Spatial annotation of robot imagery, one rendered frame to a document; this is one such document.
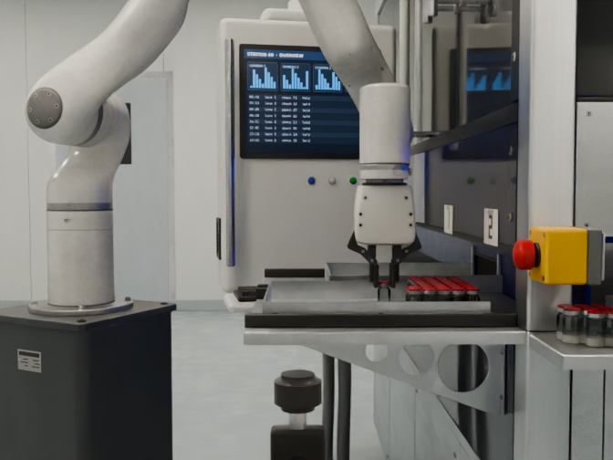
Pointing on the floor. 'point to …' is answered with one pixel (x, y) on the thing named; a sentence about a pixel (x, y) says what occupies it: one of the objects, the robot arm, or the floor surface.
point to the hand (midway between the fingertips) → (384, 275)
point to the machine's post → (544, 215)
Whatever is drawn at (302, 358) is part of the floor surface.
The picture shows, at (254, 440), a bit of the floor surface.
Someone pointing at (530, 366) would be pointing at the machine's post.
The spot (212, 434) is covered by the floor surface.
